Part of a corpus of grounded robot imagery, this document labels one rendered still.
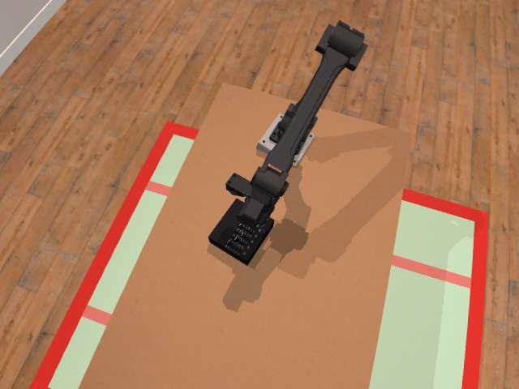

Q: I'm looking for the black lighting desk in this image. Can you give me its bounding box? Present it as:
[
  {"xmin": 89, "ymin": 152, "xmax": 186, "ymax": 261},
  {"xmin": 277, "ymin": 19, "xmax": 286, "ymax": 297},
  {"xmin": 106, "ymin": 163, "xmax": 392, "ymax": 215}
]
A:
[{"xmin": 208, "ymin": 199, "xmax": 274, "ymax": 265}]

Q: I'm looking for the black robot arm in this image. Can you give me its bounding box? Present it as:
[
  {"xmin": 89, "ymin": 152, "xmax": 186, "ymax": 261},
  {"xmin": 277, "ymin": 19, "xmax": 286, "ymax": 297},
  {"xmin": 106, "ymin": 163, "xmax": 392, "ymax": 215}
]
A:
[{"xmin": 225, "ymin": 20, "xmax": 368, "ymax": 228}]

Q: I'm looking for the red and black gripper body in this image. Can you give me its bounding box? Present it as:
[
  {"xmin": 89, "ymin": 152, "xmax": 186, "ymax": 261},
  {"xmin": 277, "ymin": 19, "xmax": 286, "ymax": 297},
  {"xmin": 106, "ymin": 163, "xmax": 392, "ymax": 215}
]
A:
[{"xmin": 258, "ymin": 196, "xmax": 280, "ymax": 226}]

